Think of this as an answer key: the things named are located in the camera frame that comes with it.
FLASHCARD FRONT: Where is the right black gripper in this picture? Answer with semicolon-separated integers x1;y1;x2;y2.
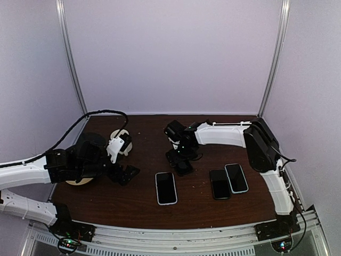
166;143;198;167

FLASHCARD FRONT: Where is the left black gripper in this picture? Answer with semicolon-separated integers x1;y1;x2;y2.
77;154;140;186

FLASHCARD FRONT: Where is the black phone case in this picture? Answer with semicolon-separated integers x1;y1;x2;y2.
173;159;194;177

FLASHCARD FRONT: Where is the beige saucer plate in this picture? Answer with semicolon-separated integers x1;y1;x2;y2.
66;178;93;186

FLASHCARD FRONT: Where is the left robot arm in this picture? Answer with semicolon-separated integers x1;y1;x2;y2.
1;132;140;237

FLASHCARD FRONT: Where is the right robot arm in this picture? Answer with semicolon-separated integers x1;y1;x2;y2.
164;118;297;236

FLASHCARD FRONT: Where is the cream ribbed mug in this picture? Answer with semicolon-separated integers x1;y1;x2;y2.
107;129;132;156

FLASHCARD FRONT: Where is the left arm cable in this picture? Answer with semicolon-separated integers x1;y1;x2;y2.
0;109;129;167

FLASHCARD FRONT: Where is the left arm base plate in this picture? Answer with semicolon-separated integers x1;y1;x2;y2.
50;220;95;242

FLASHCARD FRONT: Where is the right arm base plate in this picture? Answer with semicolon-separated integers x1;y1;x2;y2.
255;220;301;241

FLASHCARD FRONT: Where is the front aluminium rail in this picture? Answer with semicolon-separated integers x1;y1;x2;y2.
22;210;330;256

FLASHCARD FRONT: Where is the left aluminium post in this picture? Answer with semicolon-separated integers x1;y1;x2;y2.
55;0;87;114

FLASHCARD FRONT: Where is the aluminium post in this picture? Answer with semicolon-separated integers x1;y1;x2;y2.
55;0;87;114
257;0;290;117

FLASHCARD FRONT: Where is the right aluminium post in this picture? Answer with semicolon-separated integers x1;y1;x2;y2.
257;0;290;117

